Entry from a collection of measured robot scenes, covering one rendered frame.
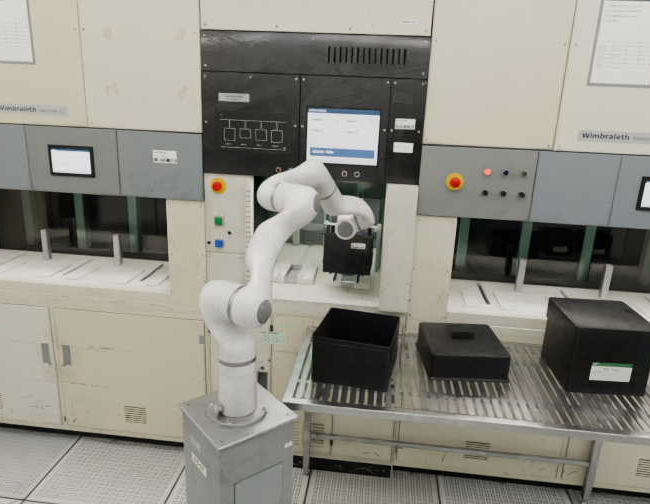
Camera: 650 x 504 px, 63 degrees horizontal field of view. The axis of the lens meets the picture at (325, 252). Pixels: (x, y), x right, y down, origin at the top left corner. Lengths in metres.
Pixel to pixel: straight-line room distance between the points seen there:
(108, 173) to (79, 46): 0.51
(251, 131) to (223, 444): 1.20
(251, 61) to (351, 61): 0.39
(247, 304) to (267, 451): 0.49
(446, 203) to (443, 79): 0.47
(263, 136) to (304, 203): 0.60
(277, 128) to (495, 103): 0.84
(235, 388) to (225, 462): 0.21
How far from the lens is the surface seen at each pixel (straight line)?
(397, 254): 2.17
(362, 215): 2.03
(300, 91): 2.16
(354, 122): 2.13
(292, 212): 1.65
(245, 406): 1.72
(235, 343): 1.62
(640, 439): 1.99
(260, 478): 1.80
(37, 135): 2.58
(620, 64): 2.29
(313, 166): 1.80
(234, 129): 2.22
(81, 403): 2.95
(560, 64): 2.23
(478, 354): 2.02
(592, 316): 2.13
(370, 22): 2.15
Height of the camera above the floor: 1.74
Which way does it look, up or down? 17 degrees down
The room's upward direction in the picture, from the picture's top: 2 degrees clockwise
